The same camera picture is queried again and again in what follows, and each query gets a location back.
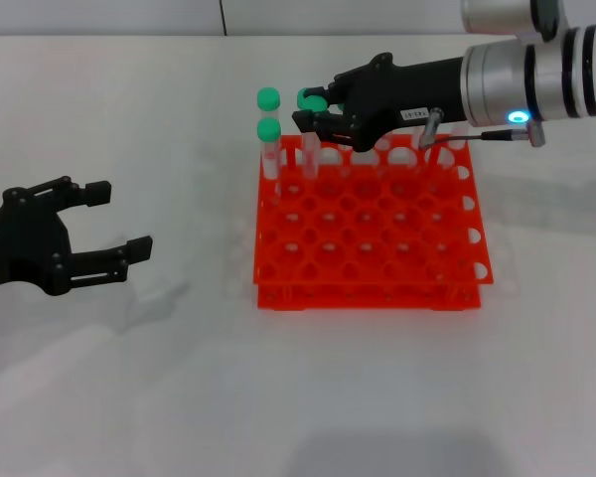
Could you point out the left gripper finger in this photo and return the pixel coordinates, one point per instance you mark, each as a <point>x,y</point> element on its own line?
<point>140,247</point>
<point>99,193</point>

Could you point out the orange test tube rack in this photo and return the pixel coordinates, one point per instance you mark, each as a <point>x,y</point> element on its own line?
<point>347,226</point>

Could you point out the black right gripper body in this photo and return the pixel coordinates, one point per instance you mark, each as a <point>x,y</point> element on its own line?
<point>377,99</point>

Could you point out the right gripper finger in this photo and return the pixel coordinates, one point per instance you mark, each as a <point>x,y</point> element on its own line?
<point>323,91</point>
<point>328,126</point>

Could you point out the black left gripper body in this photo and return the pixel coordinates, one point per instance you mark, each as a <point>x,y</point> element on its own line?
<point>25,243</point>

